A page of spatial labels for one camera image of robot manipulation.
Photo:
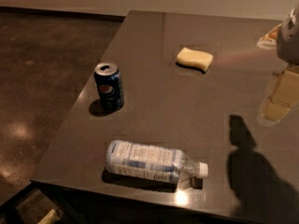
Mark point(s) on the snack bag on table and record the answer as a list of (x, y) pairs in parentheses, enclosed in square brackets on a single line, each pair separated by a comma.
[(269, 41)]

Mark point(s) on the yellow sponge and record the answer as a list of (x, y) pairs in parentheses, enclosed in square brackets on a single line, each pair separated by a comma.
[(195, 59)]

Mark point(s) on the blue Pepsi soda can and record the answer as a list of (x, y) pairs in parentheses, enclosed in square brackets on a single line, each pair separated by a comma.
[(107, 76)]

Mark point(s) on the clear plastic water bottle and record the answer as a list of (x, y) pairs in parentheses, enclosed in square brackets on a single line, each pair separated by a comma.
[(154, 163)]

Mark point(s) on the yellow object under table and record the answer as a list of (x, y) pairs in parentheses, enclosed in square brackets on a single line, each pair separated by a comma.
[(50, 218)]

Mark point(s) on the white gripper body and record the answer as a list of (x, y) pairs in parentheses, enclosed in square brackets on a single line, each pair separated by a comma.
[(289, 40)]

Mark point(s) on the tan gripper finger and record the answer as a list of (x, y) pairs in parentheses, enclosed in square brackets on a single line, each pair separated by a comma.
[(284, 96)]

